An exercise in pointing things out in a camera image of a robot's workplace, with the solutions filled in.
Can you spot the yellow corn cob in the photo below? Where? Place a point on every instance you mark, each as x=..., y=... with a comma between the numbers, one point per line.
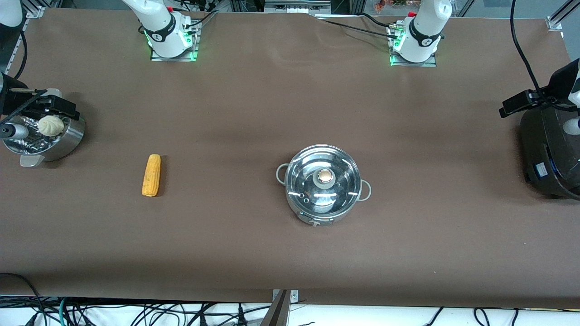
x=151, y=175

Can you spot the glass pot lid with knob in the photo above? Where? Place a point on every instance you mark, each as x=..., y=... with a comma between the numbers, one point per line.
x=308, y=181

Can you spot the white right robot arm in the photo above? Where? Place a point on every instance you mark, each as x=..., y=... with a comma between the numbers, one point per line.
x=158, y=22

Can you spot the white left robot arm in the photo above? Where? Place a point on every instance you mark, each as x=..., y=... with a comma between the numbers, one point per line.
x=423, y=27

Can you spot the steel steamer pot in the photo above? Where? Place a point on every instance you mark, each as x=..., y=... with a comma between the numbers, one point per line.
x=68, y=140

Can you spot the white steamed bun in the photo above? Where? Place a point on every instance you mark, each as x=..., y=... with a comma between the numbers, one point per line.
x=50, y=126

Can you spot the black rice cooker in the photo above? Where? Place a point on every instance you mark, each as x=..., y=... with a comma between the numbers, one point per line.
x=543, y=154

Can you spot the brown table cover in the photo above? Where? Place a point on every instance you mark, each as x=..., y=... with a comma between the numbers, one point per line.
x=226, y=249

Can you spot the grey metal box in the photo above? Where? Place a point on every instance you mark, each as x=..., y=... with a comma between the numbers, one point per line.
x=294, y=7

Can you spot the dark wedge beam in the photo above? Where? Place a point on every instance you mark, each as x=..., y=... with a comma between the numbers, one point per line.
x=276, y=317

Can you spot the aluminium frame rail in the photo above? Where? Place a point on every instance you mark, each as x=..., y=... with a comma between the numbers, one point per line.
x=555, y=22
x=36, y=11

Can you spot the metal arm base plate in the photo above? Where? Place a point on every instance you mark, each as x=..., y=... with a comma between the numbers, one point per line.
x=414, y=64
x=174, y=59

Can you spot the silver table edge bracket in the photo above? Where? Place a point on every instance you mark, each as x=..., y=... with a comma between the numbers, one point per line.
x=294, y=296

